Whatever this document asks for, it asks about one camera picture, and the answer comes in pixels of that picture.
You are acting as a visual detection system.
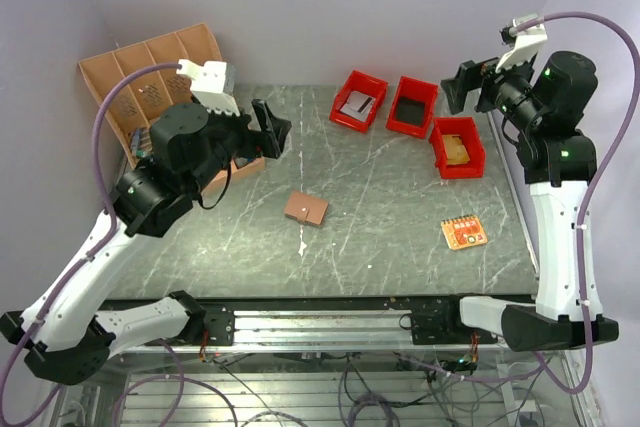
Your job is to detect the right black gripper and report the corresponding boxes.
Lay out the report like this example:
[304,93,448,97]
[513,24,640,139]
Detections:
[442,45,545,132]

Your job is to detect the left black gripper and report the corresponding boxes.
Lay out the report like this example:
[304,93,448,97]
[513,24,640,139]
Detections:
[185,93,290,194]

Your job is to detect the red bin with gold cards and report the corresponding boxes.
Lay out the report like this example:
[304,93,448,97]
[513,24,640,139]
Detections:
[429,117,486,180]

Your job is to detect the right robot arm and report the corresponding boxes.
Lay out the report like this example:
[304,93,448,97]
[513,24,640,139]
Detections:
[440,51,619,352]

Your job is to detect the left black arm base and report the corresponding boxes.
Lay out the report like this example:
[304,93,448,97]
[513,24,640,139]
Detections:
[169,291,235,346]

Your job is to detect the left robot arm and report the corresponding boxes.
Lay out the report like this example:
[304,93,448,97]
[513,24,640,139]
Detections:
[1,99,292,386]

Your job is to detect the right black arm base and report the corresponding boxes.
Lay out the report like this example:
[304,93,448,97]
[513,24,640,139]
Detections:
[399,305,498,346]

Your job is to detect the red bin with black cards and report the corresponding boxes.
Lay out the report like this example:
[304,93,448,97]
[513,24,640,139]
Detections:
[386,76,439,139]

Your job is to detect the black cards stack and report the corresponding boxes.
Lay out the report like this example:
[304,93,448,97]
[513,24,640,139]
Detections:
[394,97,426,127]

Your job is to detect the white cards stack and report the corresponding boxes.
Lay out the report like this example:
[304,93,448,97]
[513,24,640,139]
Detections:
[340,91,375,122]

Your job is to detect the red bin with white cards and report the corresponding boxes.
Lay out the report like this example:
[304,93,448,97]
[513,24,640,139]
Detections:
[329,70,388,133]

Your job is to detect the pens bundle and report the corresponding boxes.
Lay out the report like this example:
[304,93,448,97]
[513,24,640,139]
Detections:
[130,128,152,159]

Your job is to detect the orange desk organizer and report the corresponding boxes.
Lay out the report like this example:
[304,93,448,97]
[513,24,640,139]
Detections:
[77,22,266,194]

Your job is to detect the orange spiral notebook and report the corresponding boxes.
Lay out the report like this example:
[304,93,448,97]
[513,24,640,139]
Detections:
[441,215,488,251]

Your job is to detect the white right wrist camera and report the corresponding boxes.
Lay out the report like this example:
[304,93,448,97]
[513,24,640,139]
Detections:
[496,14,548,72]

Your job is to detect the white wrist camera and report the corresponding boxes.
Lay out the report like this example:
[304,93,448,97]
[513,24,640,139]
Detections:
[496,14,548,72]
[177,59,240,116]

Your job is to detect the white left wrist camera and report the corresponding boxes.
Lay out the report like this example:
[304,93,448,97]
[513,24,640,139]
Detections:
[177,59,240,116]

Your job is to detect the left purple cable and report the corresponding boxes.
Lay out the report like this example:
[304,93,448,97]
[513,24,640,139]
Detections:
[0,62,182,388]

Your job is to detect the aluminium rail frame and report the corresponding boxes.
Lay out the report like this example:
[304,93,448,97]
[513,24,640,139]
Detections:
[29,296,601,427]

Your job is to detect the loose cables under table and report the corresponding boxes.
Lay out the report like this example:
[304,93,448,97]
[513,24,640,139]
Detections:
[109,341,551,427]

